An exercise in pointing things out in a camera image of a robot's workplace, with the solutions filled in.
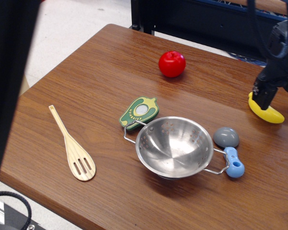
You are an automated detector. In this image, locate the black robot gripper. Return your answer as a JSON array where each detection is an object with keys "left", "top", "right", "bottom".
[{"left": 252, "top": 59, "right": 288, "bottom": 110}]

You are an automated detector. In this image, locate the yellow toy banana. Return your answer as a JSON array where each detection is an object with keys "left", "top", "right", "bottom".
[{"left": 248, "top": 92, "right": 285, "bottom": 124}]

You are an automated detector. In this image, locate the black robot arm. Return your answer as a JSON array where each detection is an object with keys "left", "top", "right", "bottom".
[{"left": 252, "top": 21, "right": 288, "bottom": 110}]

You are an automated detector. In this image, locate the grey blue measuring scoop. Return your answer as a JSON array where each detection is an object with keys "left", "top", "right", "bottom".
[{"left": 213, "top": 126, "right": 245, "bottom": 178}]

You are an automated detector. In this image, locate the red toy apple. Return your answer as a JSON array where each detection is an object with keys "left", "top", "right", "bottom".
[{"left": 158, "top": 51, "right": 186, "bottom": 78}]

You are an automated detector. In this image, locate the green toy pepper slice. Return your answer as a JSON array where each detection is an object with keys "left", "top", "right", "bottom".
[{"left": 119, "top": 96, "right": 159, "bottom": 130}]

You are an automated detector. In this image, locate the wooden slotted spatula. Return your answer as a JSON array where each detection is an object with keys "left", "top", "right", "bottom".
[{"left": 49, "top": 105, "right": 96, "bottom": 182}]

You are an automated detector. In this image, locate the black metal frame rail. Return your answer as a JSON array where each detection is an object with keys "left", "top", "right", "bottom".
[{"left": 131, "top": 0, "right": 288, "bottom": 65}]

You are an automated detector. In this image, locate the steel colander with wire handles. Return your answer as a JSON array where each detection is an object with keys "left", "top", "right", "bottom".
[{"left": 123, "top": 116, "right": 230, "bottom": 180}]

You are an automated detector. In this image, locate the aluminium base with cable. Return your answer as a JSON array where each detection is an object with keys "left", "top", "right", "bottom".
[{"left": 0, "top": 191, "right": 44, "bottom": 230}]

